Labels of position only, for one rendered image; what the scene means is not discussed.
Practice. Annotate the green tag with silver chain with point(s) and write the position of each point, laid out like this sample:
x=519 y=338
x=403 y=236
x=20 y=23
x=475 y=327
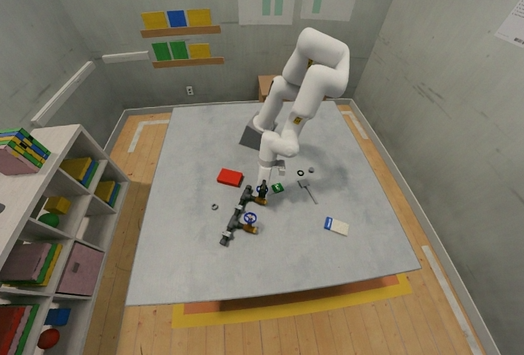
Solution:
x=277 y=188

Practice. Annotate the red block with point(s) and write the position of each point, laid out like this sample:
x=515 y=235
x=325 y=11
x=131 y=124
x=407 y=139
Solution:
x=229 y=177

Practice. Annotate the grey pipe assembly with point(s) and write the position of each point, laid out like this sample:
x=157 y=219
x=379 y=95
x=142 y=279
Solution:
x=239 y=209

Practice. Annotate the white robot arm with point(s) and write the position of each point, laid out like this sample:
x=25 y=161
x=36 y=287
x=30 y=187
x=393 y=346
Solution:
x=318 y=81

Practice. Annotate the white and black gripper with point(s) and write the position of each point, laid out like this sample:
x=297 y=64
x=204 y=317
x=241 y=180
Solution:
x=263 y=179

